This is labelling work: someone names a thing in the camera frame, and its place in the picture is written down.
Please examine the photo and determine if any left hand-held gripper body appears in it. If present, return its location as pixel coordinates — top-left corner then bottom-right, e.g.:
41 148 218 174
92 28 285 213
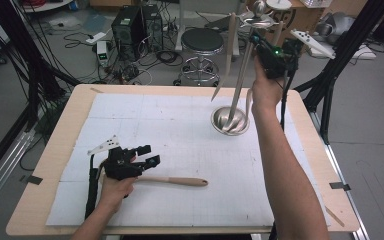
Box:
87 134 148 182

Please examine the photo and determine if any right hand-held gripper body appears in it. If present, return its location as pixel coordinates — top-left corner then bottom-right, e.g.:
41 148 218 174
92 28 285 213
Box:
255 29 336 80

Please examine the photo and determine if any beige silicone spoon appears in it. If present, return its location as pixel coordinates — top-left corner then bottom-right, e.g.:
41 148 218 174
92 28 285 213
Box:
210 12 238 103

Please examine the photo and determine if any beige kitchen utensil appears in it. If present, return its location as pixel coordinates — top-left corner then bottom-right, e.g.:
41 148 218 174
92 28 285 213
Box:
133 175 210 188

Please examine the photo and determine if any steel utensil stand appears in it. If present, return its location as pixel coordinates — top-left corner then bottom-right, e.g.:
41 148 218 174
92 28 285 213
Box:
210 0 281 137

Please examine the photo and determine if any person's left hand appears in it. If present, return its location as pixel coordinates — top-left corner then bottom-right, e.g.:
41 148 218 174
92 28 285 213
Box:
98 171 138 213

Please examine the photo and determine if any person's right hand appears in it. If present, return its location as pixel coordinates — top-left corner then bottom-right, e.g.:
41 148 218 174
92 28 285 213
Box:
250 56 286 115

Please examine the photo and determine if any white grid mat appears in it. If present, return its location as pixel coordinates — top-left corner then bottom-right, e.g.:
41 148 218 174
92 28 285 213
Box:
45 92 333 228

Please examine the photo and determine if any black flat pad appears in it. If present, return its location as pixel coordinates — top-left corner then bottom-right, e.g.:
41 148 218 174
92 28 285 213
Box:
204 15 231 33

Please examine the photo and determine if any white round disc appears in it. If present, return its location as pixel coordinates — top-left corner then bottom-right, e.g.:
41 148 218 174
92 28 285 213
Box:
265 0 293 11

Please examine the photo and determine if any large cardboard box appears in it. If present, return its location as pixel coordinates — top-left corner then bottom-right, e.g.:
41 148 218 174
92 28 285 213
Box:
256 0 334 54

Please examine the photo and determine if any black chrome stool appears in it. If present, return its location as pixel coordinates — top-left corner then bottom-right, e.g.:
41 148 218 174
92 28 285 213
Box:
173 27 226 88

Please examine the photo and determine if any grey rounded casing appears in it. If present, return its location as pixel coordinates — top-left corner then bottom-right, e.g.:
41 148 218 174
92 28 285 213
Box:
314 12 356 44

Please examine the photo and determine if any grey tape piece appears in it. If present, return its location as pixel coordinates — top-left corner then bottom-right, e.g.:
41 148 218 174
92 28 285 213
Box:
19 174 44 186
329 181 352 192

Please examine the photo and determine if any white flat board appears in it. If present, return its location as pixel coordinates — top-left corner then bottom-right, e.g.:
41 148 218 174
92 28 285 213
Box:
311 39 378 61

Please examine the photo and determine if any narrow black computer tower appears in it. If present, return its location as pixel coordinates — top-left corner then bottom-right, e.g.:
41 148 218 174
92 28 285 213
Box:
141 3 164 51

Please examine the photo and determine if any white device with green display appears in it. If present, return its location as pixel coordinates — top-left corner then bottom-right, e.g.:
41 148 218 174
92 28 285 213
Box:
95 40 109 66

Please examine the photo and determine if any wide black computer tower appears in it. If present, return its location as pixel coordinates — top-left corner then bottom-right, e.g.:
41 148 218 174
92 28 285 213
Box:
110 5 144 61

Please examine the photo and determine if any white power strip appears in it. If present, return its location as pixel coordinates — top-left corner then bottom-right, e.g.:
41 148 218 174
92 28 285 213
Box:
85 31 108 45

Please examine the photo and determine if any thin wooden stick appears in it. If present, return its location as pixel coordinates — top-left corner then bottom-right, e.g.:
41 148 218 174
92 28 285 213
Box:
324 206 345 228

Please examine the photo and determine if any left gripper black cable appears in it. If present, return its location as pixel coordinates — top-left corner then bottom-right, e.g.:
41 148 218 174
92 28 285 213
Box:
84 154 100 219

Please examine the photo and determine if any black metal frame post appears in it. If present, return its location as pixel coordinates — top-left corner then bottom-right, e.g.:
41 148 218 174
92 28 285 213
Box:
0 0 81 134
293 0 384 144

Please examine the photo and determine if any tangle of black cables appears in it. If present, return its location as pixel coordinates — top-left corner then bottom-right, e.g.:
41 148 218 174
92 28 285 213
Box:
109 49 184 85

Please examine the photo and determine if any aluminium rail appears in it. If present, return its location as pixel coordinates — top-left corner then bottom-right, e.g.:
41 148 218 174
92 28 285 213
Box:
0 131 36 218
308 111 371 240

